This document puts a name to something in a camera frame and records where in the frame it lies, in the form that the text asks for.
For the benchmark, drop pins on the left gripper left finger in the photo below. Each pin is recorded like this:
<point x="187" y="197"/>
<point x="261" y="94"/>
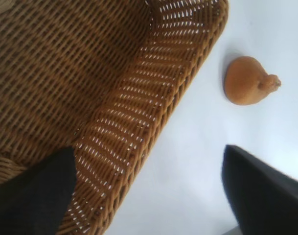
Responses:
<point x="29" y="200"/>

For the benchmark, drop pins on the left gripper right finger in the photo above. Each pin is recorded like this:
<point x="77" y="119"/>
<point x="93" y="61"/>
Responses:
<point x="266" y="200"/>

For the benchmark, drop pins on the lumpy orange with knob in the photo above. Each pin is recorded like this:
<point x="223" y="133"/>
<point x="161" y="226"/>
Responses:
<point x="246" y="83"/>

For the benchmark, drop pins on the brown woven wicker basket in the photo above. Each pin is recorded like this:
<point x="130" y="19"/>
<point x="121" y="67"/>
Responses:
<point x="65" y="73"/>

